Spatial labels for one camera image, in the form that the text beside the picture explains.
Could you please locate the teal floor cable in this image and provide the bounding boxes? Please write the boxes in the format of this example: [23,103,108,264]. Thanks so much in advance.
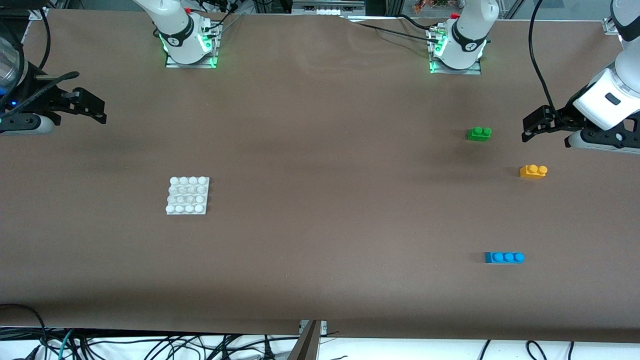
[57,329,76,360]

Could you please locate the black base cable bundle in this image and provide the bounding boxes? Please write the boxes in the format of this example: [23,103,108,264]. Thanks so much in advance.
[197,0,246,38]

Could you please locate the looped black floor cable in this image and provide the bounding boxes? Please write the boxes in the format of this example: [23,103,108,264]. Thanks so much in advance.
[0,303,48,360]

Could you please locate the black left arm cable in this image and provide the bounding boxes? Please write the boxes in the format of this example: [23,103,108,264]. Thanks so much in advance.
[529,0,558,118]

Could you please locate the yellow two-stud block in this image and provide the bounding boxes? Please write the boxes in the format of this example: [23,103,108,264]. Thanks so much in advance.
[519,164,548,180]

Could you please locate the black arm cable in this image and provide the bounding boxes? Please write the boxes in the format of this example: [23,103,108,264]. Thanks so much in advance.
[529,0,558,118]
[35,7,52,71]

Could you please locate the white studded base plate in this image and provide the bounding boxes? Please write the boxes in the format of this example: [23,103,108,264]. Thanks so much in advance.
[165,176,210,216]

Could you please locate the white power strip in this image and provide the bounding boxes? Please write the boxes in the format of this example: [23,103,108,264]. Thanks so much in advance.
[291,0,367,16]

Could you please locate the long black table cable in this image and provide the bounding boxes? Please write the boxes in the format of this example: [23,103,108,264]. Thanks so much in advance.
[345,15,433,41]

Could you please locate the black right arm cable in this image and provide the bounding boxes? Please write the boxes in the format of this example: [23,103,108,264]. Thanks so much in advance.
[35,7,52,71]

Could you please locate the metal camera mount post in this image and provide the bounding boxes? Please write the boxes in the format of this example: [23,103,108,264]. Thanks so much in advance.
[287,319,328,360]

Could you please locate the tangled black floor cables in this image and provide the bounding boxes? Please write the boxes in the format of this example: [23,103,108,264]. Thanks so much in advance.
[75,330,301,360]

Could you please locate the blue three-stud block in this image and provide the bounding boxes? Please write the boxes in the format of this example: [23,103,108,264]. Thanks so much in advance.
[484,251,526,265]

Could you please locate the short black table cable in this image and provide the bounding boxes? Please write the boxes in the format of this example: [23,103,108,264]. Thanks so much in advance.
[397,14,436,31]

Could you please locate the orange red background object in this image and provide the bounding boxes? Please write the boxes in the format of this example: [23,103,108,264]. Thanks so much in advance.
[412,0,463,13]

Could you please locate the brown table cover sheet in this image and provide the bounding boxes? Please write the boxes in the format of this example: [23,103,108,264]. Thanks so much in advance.
[0,9,640,345]

